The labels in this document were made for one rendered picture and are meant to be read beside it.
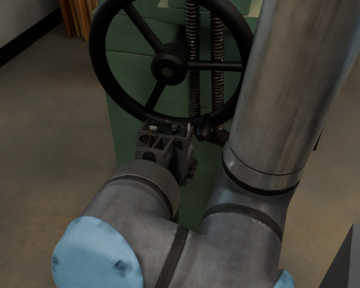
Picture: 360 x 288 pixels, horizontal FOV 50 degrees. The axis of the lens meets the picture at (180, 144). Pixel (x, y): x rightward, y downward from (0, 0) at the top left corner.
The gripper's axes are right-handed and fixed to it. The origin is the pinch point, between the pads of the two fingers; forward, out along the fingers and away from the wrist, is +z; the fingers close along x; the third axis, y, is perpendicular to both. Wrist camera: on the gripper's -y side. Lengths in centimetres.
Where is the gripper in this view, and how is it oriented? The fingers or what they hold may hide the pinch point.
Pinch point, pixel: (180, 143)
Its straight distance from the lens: 67.1
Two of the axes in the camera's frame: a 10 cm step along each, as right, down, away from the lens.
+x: -9.7, -1.6, 1.7
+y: 0.8, -9.1, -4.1
